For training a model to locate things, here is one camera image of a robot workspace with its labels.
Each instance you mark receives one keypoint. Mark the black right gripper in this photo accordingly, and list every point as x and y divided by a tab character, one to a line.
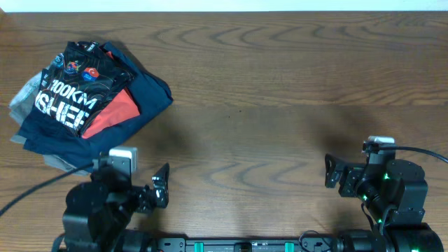
348	187

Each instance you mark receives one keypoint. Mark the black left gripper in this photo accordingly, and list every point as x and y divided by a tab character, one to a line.
145	201

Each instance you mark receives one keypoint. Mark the black patterned cycling jersey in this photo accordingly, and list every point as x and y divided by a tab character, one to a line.
79	83

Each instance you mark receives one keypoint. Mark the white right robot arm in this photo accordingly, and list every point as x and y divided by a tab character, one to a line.
392	193

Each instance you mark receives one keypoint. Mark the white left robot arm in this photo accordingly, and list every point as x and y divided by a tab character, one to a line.
98	212

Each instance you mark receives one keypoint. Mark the folded red printed t-shirt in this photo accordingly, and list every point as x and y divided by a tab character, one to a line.
112	112

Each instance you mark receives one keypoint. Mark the folded navy blue garment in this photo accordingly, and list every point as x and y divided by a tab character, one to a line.
43	135

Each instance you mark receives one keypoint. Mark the folded grey garment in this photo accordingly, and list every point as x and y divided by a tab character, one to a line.
20	107

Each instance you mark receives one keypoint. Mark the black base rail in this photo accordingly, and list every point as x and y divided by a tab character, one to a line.
308	241

